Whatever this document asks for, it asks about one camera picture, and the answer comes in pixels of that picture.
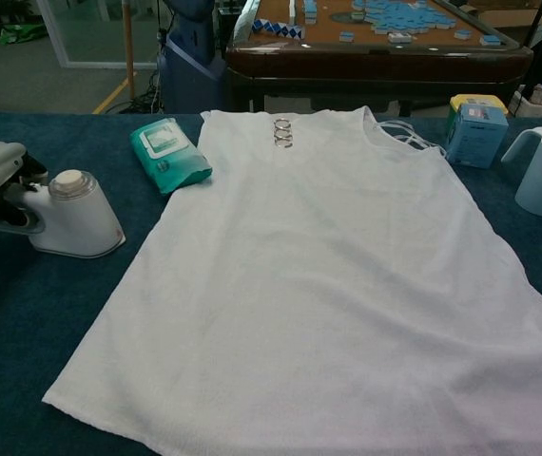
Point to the white handheld steam iron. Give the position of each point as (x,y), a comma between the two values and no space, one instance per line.
(81,223)

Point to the white sleeveless top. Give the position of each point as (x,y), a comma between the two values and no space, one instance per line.
(299,285)

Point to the blue mobile robot base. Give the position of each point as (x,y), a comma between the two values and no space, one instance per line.
(190,71)

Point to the green bag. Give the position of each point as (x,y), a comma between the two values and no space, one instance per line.
(14,34)

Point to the dark teal table cloth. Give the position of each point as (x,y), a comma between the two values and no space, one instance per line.
(38,309)

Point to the green wet wipes pack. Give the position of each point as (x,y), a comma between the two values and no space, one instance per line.
(166,157)

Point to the wooden pole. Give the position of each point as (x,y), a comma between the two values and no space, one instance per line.
(129,47)

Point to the blue white snake puzzle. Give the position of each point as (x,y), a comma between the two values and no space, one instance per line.
(276,27)

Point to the brown mahjong table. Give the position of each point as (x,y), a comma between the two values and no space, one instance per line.
(375,66)

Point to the white-faced mahjong tile pair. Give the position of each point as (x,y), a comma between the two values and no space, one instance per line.
(400,38)

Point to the blue mahjong tile pile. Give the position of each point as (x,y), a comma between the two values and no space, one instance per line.
(394,14)

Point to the light blue cardboard box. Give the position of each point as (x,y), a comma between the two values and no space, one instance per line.
(475,138)

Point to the yellow-lidded container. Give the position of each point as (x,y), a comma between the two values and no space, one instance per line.
(478,100)

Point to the white storage box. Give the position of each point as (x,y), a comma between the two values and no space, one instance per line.
(537,108)

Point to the glass door with white frame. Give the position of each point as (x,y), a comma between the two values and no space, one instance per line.
(57,33)

